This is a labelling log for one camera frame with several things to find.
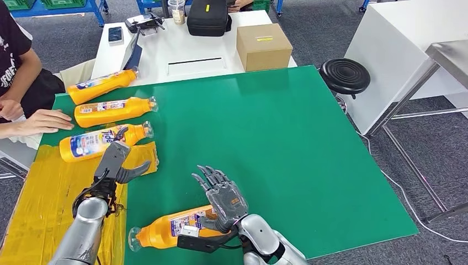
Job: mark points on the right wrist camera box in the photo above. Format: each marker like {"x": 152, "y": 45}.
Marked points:
{"x": 197, "y": 241}

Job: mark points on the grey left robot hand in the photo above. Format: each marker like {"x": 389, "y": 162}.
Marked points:
{"x": 133, "y": 172}

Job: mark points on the person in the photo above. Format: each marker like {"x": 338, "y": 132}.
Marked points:
{"x": 44, "y": 87}
{"x": 239, "y": 4}

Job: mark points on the blue steel shelf rack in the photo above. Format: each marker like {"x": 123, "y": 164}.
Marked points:
{"x": 140, "y": 6}

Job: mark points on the orange detergent bottle clear cap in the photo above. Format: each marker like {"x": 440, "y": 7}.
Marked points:
{"x": 98, "y": 87}
{"x": 113, "y": 111}
{"x": 87, "y": 144}
{"x": 161, "y": 230}

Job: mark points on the white desk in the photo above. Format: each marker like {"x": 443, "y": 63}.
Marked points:
{"x": 183, "y": 45}

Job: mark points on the person's hand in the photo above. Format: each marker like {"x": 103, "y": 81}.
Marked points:
{"x": 11, "y": 109}
{"x": 47, "y": 120}

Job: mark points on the green plastic crate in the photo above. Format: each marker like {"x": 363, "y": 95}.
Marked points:
{"x": 260, "y": 4}
{"x": 16, "y": 3}
{"x": 64, "y": 3}

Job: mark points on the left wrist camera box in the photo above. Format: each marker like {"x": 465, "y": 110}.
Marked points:
{"x": 111, "y": 159}

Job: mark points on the blue metal trolley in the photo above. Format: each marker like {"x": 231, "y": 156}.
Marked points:
{"x": 55, "y": 11}

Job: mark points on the clear plastic hand wrap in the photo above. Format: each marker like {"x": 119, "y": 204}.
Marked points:
{"x": 228, "y": 201}

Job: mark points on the brown cardboard box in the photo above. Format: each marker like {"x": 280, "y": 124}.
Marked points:
{"x": 264, "y": 51}

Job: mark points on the clear plastic drink cup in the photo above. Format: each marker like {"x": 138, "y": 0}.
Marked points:
{"x": 177, "y": 13}

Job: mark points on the black remote controller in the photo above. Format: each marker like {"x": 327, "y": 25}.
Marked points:
{"x": 142, "y": 22}

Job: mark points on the black round stool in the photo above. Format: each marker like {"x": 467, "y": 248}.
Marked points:
{"x": 344, "y": 76}

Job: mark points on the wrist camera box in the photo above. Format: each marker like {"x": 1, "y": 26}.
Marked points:
{"x": 111, "y": 159}
{"x": 197, "y": 241}

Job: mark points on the grey bench seat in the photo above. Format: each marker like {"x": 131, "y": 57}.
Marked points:
{"x": 14, "y": 157}

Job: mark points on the white cabinet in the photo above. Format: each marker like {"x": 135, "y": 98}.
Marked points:
{"x": 395, "y": 44}

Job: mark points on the smartphone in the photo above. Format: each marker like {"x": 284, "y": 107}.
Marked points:
{"x": 116, "y": 34}

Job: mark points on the black carrying case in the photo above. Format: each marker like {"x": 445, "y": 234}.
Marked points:
{"x": 208, "y": 18}

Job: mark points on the yellow plastic film sheet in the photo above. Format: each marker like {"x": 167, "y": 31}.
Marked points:
{"x": 36, "y": 204}

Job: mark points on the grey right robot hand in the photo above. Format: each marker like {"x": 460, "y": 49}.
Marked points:
{"x": 226, "y": 201}

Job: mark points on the tablet in dark cover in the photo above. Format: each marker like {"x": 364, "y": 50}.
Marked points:
{"x": 134, "y": 53}

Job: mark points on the steel frame table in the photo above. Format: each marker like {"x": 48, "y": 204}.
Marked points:
{"x": 451, "y": 55}

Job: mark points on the person's forearm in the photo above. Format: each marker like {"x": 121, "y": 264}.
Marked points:
{"x": 22, "y": 80}
{"x": 12, "y": 131}

